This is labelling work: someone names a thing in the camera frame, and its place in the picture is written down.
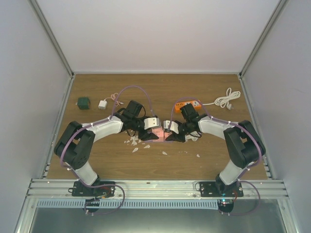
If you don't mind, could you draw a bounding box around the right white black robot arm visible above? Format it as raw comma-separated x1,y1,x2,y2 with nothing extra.
163,104,266,197

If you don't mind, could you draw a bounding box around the pink cube socket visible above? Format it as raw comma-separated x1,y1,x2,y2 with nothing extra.
152,128,170,140

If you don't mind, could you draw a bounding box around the pink usb cable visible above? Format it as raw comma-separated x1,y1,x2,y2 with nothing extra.
104,93,124,107

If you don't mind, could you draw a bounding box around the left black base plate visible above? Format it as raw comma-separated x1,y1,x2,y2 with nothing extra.
68,181,115,198

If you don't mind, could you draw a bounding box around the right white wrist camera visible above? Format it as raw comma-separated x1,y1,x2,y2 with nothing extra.
163,120,179,133

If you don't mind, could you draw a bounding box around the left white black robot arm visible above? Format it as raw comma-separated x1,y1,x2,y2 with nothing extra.
54,100,160,196

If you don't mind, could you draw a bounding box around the aluminium front rail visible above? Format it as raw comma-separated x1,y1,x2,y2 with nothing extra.
26,179,289,200

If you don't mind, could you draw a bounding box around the grey slotted cable duct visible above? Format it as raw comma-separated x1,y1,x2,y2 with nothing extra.
37,199,218,210

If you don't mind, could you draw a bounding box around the white coiled cable right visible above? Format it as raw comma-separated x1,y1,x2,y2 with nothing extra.
185,133,200,143

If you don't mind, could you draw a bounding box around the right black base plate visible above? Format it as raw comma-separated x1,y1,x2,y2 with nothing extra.
194,181,244,198

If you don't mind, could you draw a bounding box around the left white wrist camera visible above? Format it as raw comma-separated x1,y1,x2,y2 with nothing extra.
143,117,161,130

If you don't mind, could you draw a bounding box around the purple power strip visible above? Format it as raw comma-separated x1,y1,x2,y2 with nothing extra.
145,140,173,143

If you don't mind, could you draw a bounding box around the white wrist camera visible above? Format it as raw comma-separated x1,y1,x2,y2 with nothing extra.
143,117,161,130
163,120,179,133

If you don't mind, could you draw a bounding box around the green cube plug adapter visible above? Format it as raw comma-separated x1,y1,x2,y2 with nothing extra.
76,97,90,110

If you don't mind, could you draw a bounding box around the orange power strip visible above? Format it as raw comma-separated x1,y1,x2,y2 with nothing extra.
174,99,202,114

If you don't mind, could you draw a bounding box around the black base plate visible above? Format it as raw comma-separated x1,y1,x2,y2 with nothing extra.
68,181,115,198
194,181,244,198

